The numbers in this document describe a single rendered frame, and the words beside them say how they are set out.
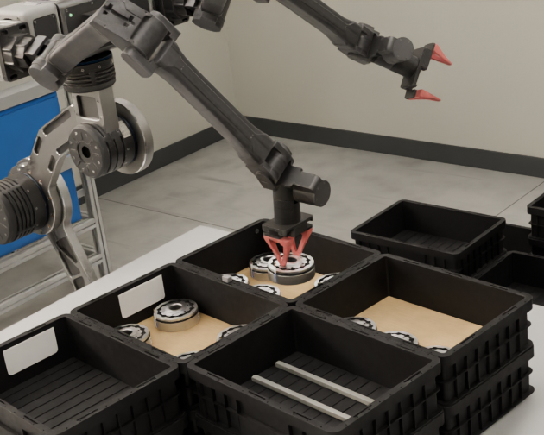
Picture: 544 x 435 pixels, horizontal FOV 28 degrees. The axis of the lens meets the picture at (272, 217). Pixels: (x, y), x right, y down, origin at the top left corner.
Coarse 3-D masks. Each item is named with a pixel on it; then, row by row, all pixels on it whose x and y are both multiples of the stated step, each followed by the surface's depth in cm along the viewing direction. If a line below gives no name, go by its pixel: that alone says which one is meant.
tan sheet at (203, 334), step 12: (144, 324) 248; (204, 324) 245; (216, 324) 244; (228, 324) 244; (156, 336) 242; (168, 336) 242; (180, 336) 241; (192, 336) 240; (204, 336) 240; (216, 336) 239; (168, 348) 236; (180, 348) 236; (192, 348) 235
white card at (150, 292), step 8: (152, 280) 250; (160, 280) 251; (136, 288) 247; (144, 288) 248; (152, 288) 250; (160, 288) 252; (120, 296) 244; (128, 296) 246; (136, 296) 247; (144, 296) 249; (152, 296) 251; (160, 296) 252; (120, 304) 244; (128, 304) 246; (136, 304) 248; (144, 304) 249; (152, 304) 251; (128, 312) 246
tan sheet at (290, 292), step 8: (240, 272) 268; (248, 272) 268; (248, 280) 264; (312, 280) 259; (280, 288) 257; (288, 288) 257; (296, 288) 256; (304, 288) 256; (288, 296) 253; (296, 296) 252
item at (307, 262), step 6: (306, 258) 239; (312, 258) 238; (270, 264) 236; (276, 264) 236; (300, 264) 235; (306, 264) 236; (312, 264) 235; (276, 270) 234; (282, 270) 233; (288, 270) 233; (294, 270) 233; (300, 270) 233; (306, 270) 234
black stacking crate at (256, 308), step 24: (168, 288) 254; (192, 288) 250; (216, 288) 243; (96, 312) 240; (120, 312) 245; (144, 312) 250; (216, 312) 246; (240, 312) 239; (264, 312) 233; (192, 384) 213; (192, 408) 214
